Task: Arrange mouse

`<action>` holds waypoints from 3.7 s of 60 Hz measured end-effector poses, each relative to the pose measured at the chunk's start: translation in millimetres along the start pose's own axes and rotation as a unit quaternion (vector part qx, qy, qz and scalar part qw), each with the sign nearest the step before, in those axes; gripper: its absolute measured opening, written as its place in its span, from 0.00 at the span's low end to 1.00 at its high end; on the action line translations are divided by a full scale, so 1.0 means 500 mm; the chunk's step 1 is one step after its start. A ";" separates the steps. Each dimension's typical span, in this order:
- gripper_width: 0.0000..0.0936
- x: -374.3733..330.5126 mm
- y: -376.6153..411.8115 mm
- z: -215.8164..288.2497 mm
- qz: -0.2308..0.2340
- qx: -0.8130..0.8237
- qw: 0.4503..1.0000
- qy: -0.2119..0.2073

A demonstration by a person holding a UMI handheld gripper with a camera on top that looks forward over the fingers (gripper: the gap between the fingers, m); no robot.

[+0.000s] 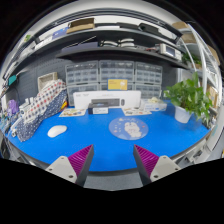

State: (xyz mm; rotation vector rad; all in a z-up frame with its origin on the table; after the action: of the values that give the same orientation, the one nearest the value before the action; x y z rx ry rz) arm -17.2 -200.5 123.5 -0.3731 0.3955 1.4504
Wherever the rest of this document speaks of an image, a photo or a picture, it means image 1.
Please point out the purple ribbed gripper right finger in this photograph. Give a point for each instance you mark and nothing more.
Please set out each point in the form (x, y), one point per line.
(152, 167)

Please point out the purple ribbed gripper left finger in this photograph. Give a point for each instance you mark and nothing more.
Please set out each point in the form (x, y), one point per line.
(74, 168)

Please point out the white computer mouse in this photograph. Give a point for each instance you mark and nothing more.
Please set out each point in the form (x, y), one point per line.
(56, 130)

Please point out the blue desk mat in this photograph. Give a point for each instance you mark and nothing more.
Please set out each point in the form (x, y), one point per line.
(166, 136)

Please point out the left cartoon card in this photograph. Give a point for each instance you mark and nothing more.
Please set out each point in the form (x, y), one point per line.
(72, 112)

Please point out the cartoon card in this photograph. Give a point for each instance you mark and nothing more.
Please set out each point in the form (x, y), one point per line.
(135, 112)
(72, 112)

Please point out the right cartoon card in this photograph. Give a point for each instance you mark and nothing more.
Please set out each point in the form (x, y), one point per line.
(135, 112)

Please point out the small black white box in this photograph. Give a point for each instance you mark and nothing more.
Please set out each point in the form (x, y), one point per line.
(97, 108)

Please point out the clear plastic container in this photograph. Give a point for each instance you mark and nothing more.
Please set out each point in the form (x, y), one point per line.
(153, 104)

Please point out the white keyboard box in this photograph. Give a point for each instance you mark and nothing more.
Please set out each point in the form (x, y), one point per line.
(115, 99)

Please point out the patterned fabric bundle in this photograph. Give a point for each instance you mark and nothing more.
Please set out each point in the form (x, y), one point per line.
(47, 103)

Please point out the potted green plant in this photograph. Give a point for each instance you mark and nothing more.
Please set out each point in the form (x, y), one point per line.
(189, 99)

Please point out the right drawer organizer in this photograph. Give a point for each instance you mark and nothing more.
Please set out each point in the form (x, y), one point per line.
(148, 79)

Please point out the drawer organizer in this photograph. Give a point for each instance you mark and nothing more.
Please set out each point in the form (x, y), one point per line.
(81, 77)
(148, 79)
(116, 69)

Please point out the yellow card box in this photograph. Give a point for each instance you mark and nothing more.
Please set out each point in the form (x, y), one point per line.
(117, 84)

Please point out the left drawer organizer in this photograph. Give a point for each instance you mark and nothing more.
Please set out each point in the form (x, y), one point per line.
(81, 77)

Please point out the middle drawer organizer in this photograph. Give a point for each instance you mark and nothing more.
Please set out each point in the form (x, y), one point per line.
(116, 69)

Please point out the white electronic device on shelf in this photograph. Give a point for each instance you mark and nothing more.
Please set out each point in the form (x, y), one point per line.
(170, 51)

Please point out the cardboard box on shelf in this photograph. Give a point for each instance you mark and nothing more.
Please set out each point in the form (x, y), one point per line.
(79, 25)

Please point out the wooden frame box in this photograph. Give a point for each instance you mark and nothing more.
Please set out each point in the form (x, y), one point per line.
(44, 79)

